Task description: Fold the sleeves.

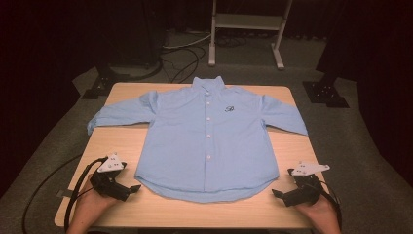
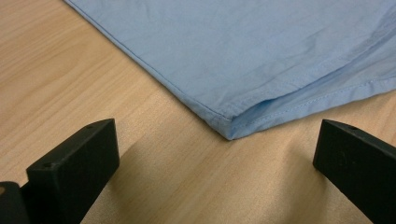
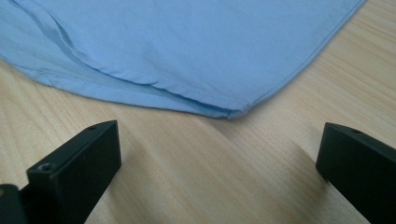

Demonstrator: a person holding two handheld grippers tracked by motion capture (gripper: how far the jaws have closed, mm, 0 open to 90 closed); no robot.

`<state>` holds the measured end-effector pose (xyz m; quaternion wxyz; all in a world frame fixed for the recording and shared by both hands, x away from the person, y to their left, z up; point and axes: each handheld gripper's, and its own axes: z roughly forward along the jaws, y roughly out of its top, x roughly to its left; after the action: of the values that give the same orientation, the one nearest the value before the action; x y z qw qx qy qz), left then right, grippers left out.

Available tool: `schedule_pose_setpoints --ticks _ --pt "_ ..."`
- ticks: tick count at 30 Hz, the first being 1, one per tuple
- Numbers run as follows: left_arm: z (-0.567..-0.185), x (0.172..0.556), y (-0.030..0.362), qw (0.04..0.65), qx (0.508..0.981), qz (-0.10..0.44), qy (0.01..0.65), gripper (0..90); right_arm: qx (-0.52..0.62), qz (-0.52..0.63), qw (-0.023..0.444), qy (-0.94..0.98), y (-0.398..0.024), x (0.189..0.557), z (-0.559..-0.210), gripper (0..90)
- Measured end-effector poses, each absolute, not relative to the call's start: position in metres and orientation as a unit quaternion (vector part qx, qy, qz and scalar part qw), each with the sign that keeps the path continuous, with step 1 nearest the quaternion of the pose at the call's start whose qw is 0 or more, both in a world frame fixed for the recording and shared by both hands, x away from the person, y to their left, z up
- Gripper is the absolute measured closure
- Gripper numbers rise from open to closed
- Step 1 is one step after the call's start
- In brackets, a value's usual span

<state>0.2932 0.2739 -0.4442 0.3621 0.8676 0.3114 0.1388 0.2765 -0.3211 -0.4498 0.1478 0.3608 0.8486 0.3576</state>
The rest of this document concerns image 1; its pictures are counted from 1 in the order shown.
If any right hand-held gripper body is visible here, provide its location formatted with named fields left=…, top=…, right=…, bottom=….
left=282, top=161, right=331, bottom=208

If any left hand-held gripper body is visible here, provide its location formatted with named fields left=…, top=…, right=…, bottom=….
left=89, top=151, right=131, bottom=203

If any light blue button shirt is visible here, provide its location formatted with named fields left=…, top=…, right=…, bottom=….
left=86, top=75, right=310, bottom=204

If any person's right hand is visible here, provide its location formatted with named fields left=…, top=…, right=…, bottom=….
left=293, top=198, right=339, bottom=227

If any person's left hand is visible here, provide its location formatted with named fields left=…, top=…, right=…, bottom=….
left=72, top=175, right=119, bottom=227

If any black stand base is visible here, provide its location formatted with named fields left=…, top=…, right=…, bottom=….
left=302, top=76, right=351, bottom=109
left=81, top=64, right=131, bottom=100

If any dark curtain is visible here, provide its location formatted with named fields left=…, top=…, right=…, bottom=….
left=0, top=0, right=108, bottom=199
left=315, top=0, right=413, bottom=188

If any white metal stand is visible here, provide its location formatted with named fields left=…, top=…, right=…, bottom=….
left=207, top=0, right=293, bottom=71

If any left gripper thick black cable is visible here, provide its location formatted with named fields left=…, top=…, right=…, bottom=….
left=63, top=156, right=109, bottom=232

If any thin black floor cable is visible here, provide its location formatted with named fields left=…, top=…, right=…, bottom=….
left=21, top=154, right=83, bottom=234

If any black floor cable bundle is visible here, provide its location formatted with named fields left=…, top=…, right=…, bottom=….
left=160, top=45, right=207, bottom=84

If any white floor cable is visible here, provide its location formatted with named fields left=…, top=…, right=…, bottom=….
left=162, top=32, right=212, bottom=51

